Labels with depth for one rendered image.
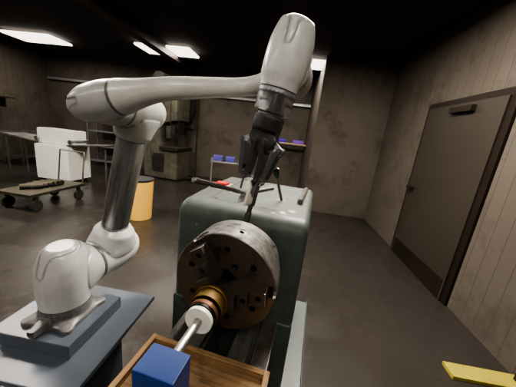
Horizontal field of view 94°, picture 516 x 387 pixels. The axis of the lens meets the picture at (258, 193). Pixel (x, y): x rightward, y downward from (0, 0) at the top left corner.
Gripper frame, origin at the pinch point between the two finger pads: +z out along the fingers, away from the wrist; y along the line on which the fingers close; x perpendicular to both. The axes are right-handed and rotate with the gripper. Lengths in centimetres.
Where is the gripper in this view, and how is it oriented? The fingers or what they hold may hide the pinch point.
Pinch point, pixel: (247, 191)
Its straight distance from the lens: 64.1
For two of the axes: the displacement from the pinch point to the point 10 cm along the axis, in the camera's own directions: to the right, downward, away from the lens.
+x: 5.5, -0.8, 8.3
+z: -2.9, 9.2, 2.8
